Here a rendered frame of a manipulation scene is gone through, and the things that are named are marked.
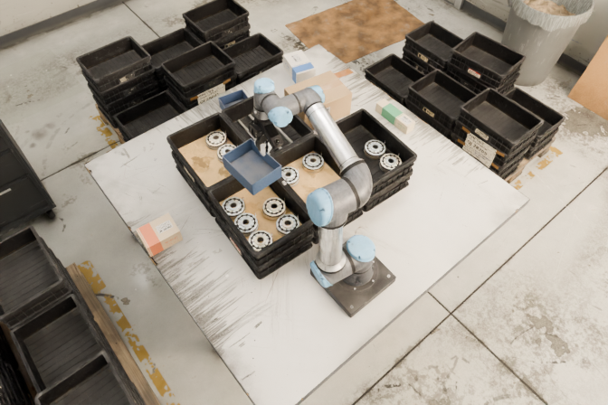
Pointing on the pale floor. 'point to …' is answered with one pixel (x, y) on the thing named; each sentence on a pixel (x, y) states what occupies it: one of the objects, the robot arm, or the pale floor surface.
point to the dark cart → (19, 187)
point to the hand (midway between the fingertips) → (265, 154)
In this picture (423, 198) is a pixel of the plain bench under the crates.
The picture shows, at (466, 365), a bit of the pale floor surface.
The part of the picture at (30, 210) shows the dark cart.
